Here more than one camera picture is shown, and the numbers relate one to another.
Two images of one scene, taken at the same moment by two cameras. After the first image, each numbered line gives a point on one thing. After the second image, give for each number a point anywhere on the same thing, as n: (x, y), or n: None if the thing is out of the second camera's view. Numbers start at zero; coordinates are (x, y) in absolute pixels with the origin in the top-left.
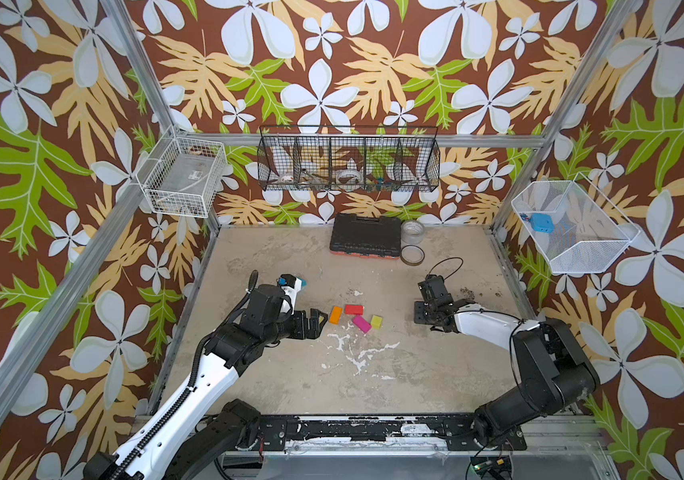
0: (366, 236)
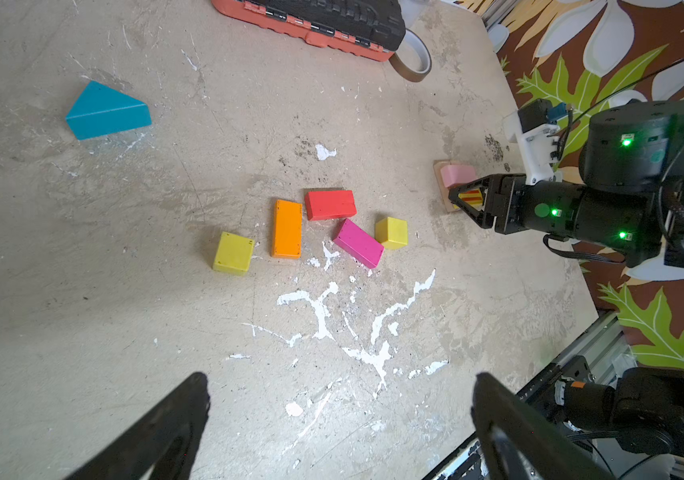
0: (371, 28)
